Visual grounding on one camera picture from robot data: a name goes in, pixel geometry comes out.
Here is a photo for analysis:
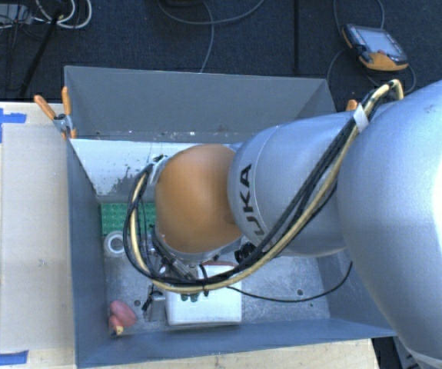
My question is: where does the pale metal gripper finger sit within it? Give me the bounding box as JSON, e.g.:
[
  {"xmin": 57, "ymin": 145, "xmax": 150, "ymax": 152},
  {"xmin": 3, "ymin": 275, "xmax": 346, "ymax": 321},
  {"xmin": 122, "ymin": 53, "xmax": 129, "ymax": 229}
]
[
  {"xmin": 142, "ymin": 284, "xmax": 155, "ymax": 312},
  {"xmin": 150, "ymin": 294, "xmax": 167, "ymax": 322}
]

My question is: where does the pink toy animal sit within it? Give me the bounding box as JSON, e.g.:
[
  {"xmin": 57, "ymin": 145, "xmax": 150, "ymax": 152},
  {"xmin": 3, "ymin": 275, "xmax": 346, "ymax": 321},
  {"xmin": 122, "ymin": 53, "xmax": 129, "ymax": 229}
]
[{"xmin": 108, "ymin": 299, "xmax": 138, "ymax": 337}]

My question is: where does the white box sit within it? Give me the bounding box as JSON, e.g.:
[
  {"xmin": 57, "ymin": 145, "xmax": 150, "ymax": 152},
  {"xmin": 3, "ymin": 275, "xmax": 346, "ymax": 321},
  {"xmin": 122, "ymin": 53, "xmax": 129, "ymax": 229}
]
[{"xmin": 165, "ymin": 264, "xmax": 244, "ymax": 327}]

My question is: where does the green studded flat block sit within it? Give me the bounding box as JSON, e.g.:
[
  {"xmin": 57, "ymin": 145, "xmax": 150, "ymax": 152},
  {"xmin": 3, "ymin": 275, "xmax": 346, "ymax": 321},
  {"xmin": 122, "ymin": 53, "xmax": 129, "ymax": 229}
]
[{"xmin": 98, "ymin": 202, "xmax": 157, "ymax": 237}]

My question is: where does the pale cardboard board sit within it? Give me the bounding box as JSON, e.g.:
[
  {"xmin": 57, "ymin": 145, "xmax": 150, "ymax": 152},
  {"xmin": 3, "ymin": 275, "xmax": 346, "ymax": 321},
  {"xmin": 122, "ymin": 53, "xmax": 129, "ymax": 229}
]
[{"xmin": 0, "ymin": 122, "xmax": 76, "ymax": 356}]

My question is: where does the grey metal bin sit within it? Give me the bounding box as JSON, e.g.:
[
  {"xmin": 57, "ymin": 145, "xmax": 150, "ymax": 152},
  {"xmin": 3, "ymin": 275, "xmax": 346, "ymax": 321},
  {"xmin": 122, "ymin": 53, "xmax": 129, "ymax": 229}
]
[{"xmin": 63, "ymin": 65, "xmax": 399, "ymax": 369}]

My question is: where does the white tape ring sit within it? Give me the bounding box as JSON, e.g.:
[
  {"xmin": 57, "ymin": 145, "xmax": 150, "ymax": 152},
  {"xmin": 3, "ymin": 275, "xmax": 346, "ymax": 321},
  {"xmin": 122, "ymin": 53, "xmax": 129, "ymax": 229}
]
[{"xmin": 102, "ymin": 230, "xmax": 128, "ymax": 260}]

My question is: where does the black cylinder on white bracket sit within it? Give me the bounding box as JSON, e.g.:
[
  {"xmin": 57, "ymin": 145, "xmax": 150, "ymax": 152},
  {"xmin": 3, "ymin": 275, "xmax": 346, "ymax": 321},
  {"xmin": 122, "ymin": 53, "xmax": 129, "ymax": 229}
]
[{"xmin": 234, "ymin": 241, "xmax": 258, "ymax": 264}]

